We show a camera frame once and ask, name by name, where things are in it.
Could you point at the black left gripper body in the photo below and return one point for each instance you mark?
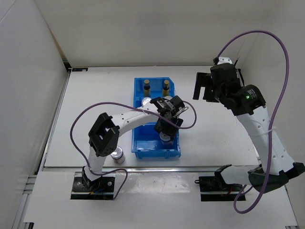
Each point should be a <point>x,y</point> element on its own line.
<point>165,127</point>

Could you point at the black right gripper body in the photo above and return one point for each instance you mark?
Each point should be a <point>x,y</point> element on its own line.
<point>218,93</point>

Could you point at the brown sauce bottle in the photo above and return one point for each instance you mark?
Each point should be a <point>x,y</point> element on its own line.
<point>166,87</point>
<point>147,88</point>

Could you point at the blue-label salt shaker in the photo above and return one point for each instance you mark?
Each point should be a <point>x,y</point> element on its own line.
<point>145,100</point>
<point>167,98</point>

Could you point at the red-label spice jar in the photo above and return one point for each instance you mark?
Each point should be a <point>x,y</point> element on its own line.
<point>166,139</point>
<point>118,155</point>

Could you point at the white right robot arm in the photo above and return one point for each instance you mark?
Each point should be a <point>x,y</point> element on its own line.
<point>249,107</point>

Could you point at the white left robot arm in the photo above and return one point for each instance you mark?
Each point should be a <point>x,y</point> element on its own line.
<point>105,132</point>

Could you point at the blue middle storage bin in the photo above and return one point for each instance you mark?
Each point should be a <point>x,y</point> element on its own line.
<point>140,106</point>

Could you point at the blue storage bin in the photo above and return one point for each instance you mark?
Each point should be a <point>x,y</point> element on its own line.
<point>146,143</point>
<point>140,106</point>
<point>156,85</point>

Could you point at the blue far storage bin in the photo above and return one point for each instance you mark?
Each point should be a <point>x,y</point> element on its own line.
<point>156,85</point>

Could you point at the blue near storage bin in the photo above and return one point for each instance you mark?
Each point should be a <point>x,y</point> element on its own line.
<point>146,143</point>

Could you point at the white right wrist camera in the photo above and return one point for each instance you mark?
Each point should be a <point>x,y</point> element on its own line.
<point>221,60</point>

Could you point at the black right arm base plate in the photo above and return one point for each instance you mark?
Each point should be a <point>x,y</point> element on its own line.
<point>210,191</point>

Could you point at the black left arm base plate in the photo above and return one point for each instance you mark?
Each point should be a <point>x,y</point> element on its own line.
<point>102,188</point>

